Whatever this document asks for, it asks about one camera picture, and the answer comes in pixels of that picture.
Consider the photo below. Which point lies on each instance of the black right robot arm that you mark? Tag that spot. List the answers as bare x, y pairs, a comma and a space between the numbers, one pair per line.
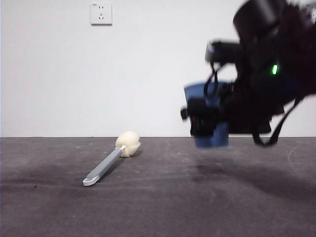
261, 74

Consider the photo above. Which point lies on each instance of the blue ribbed plastic cup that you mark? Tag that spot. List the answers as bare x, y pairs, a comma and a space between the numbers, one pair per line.
212, 141

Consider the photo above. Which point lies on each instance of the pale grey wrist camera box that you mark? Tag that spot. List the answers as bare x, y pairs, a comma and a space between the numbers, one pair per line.
209, 52

